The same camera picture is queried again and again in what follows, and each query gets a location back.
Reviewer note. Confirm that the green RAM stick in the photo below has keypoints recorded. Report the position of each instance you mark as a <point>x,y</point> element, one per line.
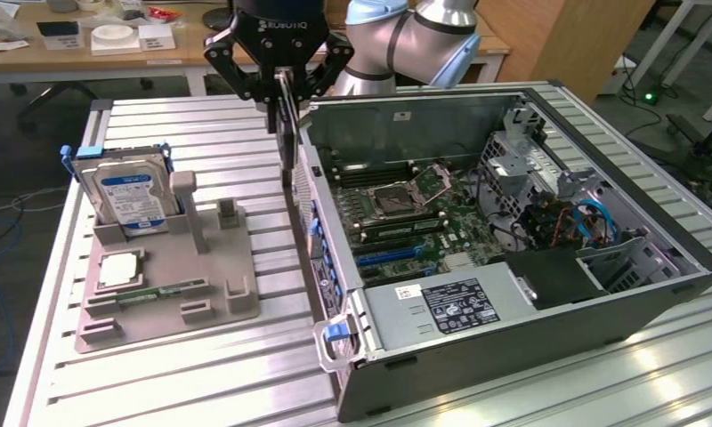
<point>171,290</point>

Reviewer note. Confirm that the white box with black top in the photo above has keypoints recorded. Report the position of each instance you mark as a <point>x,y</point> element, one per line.
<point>58,35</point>

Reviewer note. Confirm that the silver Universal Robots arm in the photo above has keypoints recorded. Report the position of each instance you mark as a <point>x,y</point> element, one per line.
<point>390,44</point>

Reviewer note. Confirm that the green indicator light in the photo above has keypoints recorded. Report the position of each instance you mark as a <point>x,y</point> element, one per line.
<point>648,96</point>

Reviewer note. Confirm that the white paper slip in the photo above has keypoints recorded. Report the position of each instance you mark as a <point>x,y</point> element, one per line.
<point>5,45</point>

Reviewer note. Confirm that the silver chipset heatsink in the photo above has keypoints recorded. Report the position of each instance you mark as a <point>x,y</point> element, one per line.
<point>462,262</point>

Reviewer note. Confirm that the wooden desk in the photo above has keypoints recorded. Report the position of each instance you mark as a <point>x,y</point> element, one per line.
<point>11,58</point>

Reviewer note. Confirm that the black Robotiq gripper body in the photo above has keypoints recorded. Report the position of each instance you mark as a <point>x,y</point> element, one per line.
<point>281,40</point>

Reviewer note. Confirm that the green Dell motherboard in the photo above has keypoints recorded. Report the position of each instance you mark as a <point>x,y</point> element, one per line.
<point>450,231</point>

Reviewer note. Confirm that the grey cup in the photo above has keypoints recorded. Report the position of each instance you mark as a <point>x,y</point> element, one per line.
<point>61,5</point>

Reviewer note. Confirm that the green GPU with metal bracket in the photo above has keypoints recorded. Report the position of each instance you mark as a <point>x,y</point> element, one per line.
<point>287,124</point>

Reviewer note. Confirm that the CPU socket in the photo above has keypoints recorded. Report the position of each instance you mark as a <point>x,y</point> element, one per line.
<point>394,200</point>

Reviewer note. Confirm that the blue disk caddy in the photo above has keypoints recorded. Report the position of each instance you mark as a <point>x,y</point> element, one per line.
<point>89,152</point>

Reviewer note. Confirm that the black chair base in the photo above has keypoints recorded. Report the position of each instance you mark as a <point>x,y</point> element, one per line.
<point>58,93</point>

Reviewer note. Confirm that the open black PC case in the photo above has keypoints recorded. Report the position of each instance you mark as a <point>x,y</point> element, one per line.
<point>509,356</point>

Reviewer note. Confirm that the grey metal drive bracket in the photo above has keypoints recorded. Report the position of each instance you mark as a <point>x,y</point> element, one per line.
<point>622,267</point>

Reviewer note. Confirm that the wooden cabinet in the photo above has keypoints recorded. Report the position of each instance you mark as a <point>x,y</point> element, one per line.
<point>581,44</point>

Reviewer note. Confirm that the silver CPU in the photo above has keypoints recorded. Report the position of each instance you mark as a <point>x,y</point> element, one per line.
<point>121,270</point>

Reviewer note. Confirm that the white box with round tape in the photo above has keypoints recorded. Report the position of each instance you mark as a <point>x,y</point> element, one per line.
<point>114,42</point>

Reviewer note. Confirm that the grey parts rack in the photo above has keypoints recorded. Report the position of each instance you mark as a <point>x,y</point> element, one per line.
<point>201,267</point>

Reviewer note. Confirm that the hard disk with blue label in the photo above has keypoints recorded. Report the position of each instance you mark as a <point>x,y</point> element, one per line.
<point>126,200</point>

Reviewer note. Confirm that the metal disk bay cage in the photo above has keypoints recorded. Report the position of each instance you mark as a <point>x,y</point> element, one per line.
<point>509,169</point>

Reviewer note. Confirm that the black RAM stick with label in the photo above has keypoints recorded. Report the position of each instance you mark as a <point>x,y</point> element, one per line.
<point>402,229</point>

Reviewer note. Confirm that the red packet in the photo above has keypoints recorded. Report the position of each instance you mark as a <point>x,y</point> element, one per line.
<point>162,13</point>

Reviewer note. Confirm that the silver socket cover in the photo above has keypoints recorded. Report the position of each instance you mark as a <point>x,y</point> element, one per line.
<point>436,182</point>

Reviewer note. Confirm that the black round lamp base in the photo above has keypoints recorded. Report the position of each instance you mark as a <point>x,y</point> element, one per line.
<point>215,18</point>

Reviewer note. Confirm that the small white box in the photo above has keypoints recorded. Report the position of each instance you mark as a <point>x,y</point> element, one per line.
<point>154,37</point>

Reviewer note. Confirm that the grey power supply unit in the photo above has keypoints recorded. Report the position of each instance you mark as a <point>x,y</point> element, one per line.
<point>450,302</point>

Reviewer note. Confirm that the black equipment stand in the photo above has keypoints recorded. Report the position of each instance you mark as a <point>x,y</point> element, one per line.
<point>688,129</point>

